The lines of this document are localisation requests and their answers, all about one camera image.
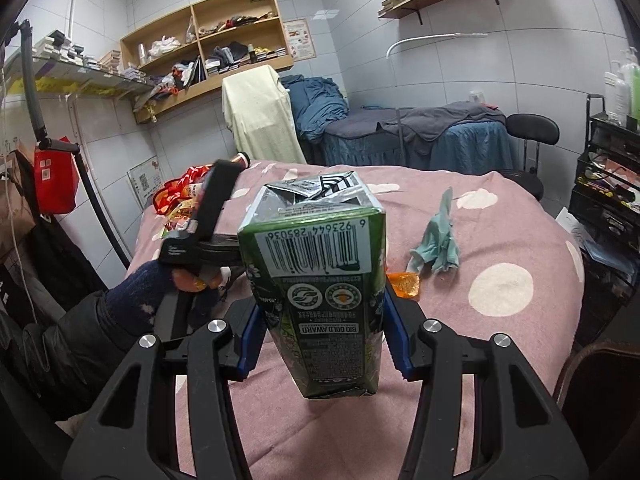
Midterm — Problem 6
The black trolley rack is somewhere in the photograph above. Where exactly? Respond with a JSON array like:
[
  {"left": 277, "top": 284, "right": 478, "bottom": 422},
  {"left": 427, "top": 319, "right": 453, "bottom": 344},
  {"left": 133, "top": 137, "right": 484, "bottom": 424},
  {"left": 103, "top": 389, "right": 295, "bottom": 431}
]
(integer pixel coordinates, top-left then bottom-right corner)
[{"left": 570, "top": 94, "right": 640, "bottom": 286}]

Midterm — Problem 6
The row of small boxes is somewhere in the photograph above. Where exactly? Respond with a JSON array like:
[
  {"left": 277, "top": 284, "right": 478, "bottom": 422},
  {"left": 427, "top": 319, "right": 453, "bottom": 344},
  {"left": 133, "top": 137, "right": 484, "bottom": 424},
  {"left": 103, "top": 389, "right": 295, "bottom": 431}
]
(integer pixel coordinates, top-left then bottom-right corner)
[{"left": 35, "top": 30, "right": 151, "bottom": 82}]

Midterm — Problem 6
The green pump bottle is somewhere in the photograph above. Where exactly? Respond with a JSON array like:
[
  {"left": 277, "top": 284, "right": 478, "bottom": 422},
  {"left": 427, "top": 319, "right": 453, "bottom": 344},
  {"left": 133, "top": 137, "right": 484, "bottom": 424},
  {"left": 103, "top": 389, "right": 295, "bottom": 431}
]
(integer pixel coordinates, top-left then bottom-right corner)
[{"left": 619, "top": 47, "right": 640, "bottom": 116}]

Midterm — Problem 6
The orange wrapper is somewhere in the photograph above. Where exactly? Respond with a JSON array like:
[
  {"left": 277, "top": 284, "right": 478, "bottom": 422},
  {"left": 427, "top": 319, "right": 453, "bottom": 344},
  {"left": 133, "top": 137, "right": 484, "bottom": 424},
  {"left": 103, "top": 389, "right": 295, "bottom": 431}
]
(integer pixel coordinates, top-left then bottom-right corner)
[{"left": 387, "top": 271, "right": 421, "bottom": 301}]

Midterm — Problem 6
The dark bin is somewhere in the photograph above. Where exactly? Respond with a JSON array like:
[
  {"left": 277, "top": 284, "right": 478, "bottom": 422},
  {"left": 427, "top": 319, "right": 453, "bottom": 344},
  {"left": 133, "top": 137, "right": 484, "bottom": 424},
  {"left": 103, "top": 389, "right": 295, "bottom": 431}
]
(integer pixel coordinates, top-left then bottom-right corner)
[{"left": 552, "top": 342, "right": 640, "bottom": 480}]

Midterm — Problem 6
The cream towel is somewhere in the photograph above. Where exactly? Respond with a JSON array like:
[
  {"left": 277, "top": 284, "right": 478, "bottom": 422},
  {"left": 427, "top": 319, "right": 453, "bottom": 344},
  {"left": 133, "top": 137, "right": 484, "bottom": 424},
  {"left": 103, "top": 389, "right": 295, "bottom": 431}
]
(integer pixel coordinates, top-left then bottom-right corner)
[{"left": 221, "top": 64, "right": 307, "bottom": 165}]

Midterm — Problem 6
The glass wall shelf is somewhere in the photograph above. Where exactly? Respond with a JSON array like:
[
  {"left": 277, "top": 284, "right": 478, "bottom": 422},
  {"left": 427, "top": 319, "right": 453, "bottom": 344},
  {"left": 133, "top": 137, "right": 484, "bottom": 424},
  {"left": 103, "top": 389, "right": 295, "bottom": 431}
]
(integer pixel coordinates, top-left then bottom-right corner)
[{"left": 2, "top": 55, "right": 156, "bottom": 103}]

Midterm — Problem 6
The person's left hand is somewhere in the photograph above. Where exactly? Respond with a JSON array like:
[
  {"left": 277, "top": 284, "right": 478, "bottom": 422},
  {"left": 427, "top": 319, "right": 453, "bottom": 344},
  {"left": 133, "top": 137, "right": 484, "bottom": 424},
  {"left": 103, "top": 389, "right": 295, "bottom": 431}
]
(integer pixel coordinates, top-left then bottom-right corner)
[{"left": 172, "top": 266, "right": 231, "bottom": 295}]

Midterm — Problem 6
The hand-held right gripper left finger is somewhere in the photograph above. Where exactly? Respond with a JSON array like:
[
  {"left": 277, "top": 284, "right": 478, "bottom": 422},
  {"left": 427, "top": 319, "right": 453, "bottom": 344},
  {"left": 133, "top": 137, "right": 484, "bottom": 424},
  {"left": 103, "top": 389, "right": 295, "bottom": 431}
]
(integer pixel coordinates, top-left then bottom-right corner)
[{"left": 62, "top": 305, "right": 266, "bottom": 480}]

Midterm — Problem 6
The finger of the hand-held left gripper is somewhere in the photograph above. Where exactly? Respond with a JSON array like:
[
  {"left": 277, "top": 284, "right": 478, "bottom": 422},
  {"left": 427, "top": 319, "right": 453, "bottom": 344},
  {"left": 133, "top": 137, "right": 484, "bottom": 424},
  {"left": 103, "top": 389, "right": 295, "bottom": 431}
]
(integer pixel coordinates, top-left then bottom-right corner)
[
  {"left": 190, "top": 159, "right": 242, "bottom": 241},
  {"left": 197, "top": 236, "right": 242, "bottom": 267}
]

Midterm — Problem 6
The white paper sheet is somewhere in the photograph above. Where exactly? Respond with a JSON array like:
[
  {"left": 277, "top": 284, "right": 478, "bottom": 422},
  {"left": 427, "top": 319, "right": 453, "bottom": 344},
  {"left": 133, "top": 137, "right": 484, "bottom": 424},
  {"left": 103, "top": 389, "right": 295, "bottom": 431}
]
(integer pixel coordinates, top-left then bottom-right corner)
[{"left": 555, "top": 208, "right": 588, "bottom": 241}]

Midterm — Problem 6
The white arched lamp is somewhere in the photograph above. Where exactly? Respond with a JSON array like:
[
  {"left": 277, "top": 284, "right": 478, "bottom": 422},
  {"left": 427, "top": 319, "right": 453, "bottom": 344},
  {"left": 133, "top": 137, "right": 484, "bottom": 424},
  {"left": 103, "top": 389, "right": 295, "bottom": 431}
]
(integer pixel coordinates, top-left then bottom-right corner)
[{"left": 386, "top": 31, "right": 488, "bottom": 166}]

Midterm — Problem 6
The green drink carton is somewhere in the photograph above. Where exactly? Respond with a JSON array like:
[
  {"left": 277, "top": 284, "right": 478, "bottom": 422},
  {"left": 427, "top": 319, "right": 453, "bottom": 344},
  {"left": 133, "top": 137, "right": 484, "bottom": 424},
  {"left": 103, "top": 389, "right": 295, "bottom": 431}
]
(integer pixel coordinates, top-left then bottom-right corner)
[{"left": 236, "top": 170, "right": 388, "bottom": 401}]

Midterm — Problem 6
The brown paper bag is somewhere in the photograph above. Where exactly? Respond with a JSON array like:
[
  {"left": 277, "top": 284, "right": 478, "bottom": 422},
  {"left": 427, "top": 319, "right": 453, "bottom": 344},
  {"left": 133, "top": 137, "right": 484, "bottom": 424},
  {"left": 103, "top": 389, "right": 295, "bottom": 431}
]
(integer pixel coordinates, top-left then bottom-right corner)
[{"left": 0, "top": 150, "right": 37, "bottom": 261}]

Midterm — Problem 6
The wall poster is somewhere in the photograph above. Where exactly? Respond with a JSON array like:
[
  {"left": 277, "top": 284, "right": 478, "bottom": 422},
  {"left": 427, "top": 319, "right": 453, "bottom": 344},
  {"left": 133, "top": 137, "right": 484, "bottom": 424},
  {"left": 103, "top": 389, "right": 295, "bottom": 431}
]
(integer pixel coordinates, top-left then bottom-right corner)
[{"left": 282, "top": 18, "right": 318, "bottom": 62}]

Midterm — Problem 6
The pile of snack packets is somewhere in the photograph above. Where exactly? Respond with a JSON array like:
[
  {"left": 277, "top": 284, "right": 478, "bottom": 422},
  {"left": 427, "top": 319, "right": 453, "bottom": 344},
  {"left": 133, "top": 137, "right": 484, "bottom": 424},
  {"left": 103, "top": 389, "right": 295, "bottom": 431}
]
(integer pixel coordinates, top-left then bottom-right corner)
[{"left": 152, "top": 164, "right": 236, "bottom": 241}]

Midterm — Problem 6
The black padded stool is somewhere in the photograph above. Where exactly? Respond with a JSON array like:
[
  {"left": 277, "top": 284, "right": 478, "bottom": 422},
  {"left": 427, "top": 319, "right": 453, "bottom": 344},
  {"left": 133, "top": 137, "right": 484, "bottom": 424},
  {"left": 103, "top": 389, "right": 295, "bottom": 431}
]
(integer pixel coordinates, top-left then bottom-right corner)
[{"left": 500, "top": 113, "right": 561, "bottom": 202}]

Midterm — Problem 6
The white wall notice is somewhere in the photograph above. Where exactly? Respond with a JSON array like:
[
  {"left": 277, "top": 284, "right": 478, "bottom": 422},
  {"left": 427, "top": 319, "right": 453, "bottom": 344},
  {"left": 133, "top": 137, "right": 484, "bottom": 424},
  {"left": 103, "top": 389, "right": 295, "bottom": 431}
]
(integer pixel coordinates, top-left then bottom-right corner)
[{"left": 127, "top": 156, "right": 163, "bottom": 208}]

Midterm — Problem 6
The white bottle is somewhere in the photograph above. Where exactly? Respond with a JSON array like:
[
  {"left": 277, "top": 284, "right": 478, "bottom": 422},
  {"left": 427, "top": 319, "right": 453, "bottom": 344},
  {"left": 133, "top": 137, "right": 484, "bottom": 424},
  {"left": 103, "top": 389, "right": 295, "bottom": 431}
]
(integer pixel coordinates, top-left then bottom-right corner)
[{"left": 602, "top": 72, "right": 627, "bottom": 123}]

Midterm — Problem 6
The person's left forearm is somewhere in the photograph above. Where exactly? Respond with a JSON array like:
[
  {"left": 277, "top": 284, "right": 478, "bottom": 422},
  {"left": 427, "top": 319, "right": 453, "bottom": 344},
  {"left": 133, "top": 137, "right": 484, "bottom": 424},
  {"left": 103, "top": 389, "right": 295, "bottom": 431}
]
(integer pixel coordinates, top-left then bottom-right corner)
[{"left": 30, "top": 259, "right": 176, "bottom": 423}]

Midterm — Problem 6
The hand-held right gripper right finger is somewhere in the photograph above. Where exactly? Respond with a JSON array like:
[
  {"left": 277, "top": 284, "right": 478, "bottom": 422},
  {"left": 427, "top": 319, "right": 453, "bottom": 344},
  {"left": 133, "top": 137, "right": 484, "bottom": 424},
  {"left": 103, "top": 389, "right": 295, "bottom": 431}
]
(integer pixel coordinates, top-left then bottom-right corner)
[{"left": 382, "top": 280, "right": 581, "bottom": 480}]

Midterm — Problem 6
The grey blanket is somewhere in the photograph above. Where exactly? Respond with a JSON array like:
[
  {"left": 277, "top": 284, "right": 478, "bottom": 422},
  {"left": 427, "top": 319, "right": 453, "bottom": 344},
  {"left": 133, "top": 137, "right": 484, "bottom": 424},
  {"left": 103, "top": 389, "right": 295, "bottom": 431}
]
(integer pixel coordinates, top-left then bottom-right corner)
[{"left": 345, "top": 101, "right": 508, "bottom": 143}]

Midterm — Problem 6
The wooden shelving unit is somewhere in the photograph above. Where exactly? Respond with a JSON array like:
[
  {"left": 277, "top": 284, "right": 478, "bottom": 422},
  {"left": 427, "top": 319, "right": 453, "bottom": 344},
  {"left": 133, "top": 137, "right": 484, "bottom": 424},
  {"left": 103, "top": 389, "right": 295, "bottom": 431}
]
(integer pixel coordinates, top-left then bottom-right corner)
[{"left": 120, "top": 0, "right": 295, "bottom": 125}]

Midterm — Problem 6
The red bag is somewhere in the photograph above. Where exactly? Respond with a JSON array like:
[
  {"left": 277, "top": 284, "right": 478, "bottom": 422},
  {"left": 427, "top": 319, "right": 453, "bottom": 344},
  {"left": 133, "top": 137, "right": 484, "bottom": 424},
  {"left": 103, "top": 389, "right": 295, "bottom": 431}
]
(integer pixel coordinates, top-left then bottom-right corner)
[{"left": 33, "top": 136, "right": 81, "bottom": 215}]

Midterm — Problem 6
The pile of blue cloth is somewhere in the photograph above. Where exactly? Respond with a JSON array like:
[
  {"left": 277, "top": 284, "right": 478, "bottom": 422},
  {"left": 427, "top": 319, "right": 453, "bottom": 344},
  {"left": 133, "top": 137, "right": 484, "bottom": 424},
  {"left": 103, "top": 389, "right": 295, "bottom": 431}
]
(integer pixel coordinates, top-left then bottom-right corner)
[{"left": 281, "top": 74, "right": 351, "bottom": 141}]

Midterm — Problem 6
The teal crumpled cloth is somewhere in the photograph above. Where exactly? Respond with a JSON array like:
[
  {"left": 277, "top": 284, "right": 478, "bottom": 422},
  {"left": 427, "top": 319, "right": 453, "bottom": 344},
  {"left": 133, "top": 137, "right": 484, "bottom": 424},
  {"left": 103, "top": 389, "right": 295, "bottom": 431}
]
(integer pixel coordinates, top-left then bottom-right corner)
[{"left": 409, "top": 187, "right": 462, "bottom": 276}]

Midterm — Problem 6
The massage bed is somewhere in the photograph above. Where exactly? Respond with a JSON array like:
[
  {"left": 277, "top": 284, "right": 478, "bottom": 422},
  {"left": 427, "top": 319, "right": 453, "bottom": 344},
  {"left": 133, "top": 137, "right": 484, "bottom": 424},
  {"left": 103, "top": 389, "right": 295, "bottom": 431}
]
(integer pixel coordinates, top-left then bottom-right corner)
[{"left": 295, "top": 102, "right": 516, "bottom": 171}]

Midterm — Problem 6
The dark cloth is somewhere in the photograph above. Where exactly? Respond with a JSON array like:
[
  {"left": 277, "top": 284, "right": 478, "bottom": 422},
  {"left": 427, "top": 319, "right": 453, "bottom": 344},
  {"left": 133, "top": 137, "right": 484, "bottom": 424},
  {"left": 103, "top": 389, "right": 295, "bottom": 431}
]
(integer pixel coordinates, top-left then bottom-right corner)
[{"left": 30, "top": 215, "right": 108, "bottom": 306}]

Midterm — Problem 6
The black curved hose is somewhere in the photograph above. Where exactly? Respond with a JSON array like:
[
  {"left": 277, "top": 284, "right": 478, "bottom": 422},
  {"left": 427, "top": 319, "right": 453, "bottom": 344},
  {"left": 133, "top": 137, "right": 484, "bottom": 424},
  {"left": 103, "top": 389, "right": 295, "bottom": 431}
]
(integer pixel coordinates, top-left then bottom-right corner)
[{"left": 15, "top": 20, "right": 133, "bottom": 271}]

